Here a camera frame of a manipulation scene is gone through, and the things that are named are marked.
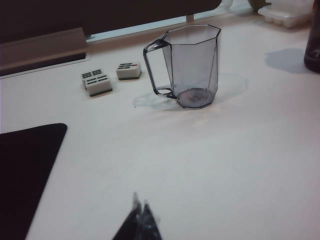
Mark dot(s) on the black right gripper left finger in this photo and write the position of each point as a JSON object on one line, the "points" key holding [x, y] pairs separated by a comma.
{"points": [[130, 225]]}

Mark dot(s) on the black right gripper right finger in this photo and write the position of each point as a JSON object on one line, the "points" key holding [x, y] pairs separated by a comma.
{"points": [[150, 225]]}

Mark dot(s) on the red green bamboo mahjong tile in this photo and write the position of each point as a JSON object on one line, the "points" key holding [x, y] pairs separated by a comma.
{"points": [[128, 71]]}

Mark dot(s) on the black fabric mat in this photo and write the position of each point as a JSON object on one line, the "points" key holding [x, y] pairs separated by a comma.
{"points": [[22, 175]]}

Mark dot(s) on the transparent faceted plastic mug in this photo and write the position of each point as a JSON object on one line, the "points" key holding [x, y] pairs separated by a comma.
{"points": [[192, 62]]}

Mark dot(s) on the fabric desk divider panel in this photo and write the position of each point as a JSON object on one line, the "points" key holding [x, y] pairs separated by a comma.
{"points": [[87, 15]]}

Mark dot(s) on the white plastic ice tray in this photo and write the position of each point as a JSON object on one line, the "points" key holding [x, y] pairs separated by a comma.
{"points": [[282, 15]]}

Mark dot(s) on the dark bottle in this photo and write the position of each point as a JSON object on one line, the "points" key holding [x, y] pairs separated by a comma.
{"points": [[313, 37]]}

